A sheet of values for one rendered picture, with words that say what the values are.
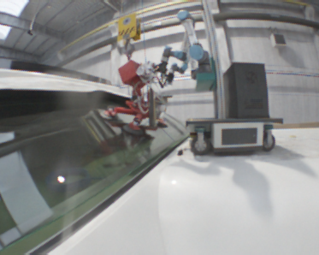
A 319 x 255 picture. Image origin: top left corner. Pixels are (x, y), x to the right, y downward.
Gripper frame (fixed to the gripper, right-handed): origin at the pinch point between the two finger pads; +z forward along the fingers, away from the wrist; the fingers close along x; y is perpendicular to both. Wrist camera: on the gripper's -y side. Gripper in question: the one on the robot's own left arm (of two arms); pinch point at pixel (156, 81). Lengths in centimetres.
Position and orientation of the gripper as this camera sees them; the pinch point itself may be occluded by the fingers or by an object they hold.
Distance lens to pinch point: 147.5
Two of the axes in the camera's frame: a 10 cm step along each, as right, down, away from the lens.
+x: 6.9, -0.4, 7.2
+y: 6.6, 4.3, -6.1
